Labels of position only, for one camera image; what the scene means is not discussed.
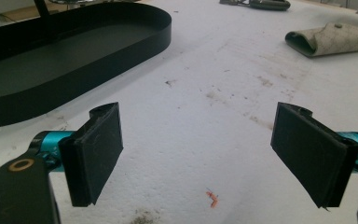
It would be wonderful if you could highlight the black metal stand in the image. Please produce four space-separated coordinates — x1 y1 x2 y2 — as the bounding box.
33 0 51 19

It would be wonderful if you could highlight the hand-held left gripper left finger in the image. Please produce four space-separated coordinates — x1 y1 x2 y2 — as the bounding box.
31 102 125 208

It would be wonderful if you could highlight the dark green case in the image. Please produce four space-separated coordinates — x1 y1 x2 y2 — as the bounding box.
219 0 292 12

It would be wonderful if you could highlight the black oval tray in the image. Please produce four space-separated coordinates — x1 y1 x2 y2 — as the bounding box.
0 1 172 129

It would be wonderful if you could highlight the beige speckled pouch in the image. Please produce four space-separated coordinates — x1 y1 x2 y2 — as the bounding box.
284 21 358 59

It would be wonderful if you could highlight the orange scrap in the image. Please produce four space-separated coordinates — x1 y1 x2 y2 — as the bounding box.
205 189 220 209

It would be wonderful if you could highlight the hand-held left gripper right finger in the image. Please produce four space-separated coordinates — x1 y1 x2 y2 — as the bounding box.
269 102 358 209

